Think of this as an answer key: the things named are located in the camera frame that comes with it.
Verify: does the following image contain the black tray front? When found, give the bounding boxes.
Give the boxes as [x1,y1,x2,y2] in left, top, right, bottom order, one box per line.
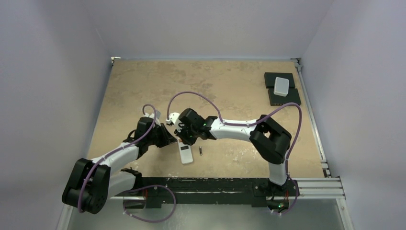
[268,88,301,106]

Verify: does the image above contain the aluminium frame rail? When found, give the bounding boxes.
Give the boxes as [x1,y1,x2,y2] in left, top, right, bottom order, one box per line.
[58,58,352,230]

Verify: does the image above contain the white plastic box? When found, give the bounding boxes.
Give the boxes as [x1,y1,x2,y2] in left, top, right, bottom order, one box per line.
[273,77,290,97]

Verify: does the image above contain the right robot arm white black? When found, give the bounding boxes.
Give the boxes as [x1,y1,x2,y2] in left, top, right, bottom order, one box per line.
[166,108,292,195]

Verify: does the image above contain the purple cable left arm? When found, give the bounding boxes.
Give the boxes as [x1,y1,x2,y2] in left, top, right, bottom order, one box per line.
[77,104,158,213]

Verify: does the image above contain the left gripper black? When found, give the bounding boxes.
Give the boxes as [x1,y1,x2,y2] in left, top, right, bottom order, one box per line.
[146,123,176,148]

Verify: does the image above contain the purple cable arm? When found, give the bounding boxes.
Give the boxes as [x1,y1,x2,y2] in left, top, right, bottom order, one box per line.
[166,91,303,178]
[77,104,158,213]

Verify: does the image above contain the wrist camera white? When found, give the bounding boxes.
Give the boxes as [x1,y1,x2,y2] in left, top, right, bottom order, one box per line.
[145,110,161,125]
[166,112,180,127]

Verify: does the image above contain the white remote control red face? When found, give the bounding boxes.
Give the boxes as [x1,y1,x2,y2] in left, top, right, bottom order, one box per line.
[178,138,193,164]

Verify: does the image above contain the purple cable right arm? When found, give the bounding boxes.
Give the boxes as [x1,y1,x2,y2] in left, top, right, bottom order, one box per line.
[166,91,303,178]

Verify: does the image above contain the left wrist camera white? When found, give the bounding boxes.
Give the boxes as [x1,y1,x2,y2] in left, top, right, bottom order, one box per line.
[145,110,161,125]

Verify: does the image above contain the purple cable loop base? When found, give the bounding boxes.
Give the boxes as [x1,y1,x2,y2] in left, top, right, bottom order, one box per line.
[123,184,177,223]
[268,177,300,217]

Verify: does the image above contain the black tray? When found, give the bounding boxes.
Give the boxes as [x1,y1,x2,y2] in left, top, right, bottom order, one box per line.
[264,72,295,89]
[268,88,301,106]

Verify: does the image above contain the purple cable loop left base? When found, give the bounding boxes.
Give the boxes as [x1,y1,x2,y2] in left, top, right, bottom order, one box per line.
[123,184,177,223]

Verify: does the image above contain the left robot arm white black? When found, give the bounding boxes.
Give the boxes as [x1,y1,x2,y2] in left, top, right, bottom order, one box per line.
[61,117,177,214]

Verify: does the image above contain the black tray rear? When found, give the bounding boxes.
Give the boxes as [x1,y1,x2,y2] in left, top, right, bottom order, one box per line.
[264,72,295,89]

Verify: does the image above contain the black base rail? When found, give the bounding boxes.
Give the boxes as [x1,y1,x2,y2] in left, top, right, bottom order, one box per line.
[113,176,300,209]

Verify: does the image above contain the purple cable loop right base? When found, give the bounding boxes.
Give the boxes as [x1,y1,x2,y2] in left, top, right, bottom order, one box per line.
[268,177,300,217]

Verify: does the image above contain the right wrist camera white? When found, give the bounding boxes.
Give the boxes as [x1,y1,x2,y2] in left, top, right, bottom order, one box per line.
[166,112,180,127]

